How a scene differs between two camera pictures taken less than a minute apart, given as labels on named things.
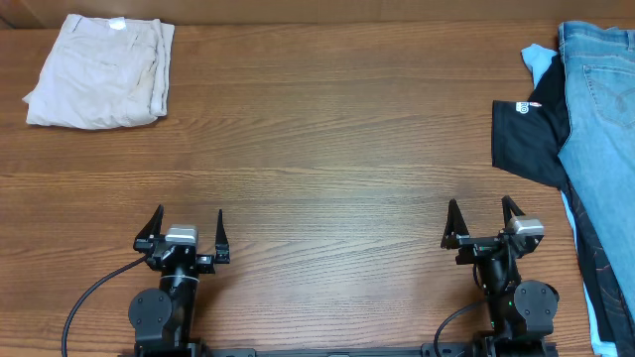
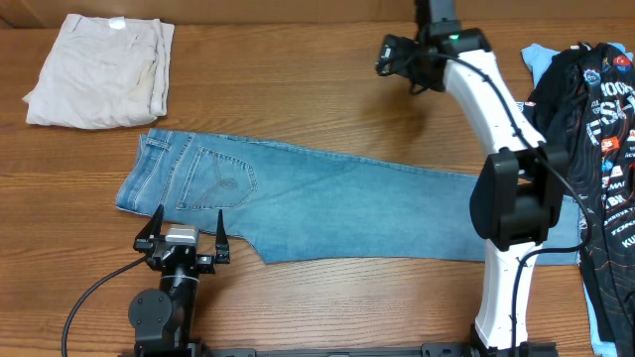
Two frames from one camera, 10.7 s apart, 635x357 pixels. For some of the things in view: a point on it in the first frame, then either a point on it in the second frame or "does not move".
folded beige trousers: [104, 72] does not move
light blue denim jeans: [598, 156] → [302, 206]
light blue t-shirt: [537, 59] does not move
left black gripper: [207, 264] does not move
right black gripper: [477, 246] → [402, 53]
